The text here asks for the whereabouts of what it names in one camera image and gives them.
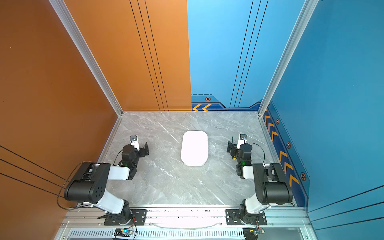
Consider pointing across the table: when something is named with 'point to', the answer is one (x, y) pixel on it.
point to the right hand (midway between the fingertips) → (236, 142)
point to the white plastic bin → (194, 148)
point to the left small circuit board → (125, 232)
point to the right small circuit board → (251, 233)
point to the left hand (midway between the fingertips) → (138, 142)
